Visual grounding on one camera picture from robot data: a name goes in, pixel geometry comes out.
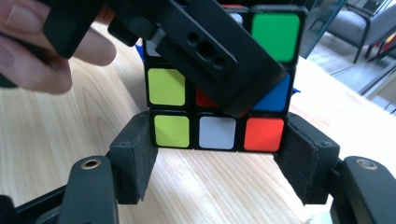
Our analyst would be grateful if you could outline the grey chair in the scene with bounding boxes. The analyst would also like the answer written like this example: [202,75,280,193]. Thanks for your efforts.
[326,3,396,64]

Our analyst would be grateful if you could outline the multicoloured puzzle cube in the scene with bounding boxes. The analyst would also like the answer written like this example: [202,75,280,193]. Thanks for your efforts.
[143,3,310,154]

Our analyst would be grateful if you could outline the glass panel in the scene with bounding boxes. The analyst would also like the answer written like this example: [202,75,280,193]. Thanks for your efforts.
[300,0,348,60]

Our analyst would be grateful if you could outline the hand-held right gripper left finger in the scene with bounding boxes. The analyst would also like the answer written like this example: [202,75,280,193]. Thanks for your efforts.
[109,111,160,205]

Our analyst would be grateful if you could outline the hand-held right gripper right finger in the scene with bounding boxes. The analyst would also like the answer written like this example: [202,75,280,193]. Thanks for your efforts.
[274,112,341,205]

